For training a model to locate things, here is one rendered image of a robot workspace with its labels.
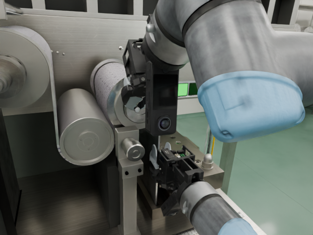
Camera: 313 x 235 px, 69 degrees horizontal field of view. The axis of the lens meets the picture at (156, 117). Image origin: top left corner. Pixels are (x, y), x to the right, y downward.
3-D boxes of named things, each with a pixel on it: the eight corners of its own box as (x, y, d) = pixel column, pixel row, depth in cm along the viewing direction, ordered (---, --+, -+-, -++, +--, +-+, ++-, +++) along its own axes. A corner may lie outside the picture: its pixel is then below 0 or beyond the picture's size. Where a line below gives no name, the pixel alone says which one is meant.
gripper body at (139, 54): (157, 58, 45) (184, 14, 34) (167, 98, 43) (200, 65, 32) (119, 58, 42) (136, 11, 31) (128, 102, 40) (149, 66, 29)
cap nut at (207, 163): (205, 171, 68) (207, 158, 66) (198, 164, 71) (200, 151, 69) (215, 168, 69) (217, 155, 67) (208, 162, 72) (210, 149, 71)
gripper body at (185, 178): (183, 143, 56) (213, 170, 45) (180, 172, 59) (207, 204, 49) (154, 148, 53) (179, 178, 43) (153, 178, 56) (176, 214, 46)
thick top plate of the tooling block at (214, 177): (175, 201, 64) (177, 183, 62) (132, 139, 98) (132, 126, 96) (221, 188, 70) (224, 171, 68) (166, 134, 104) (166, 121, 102)
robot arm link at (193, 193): (220, 219, 45) (184, 232, 42) (207, 204, 49) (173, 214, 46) (226, 189, 42) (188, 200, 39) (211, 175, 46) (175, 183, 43)
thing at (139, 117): (148, 127, 54) (120, 118, 50) (146, 123, 56) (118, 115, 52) (161, 98, 53) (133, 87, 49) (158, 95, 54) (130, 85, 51)
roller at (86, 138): (62, 170, 51) (56, 120, 47) (59, 126, 73) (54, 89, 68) (115, 160, 56) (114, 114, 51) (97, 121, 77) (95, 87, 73)
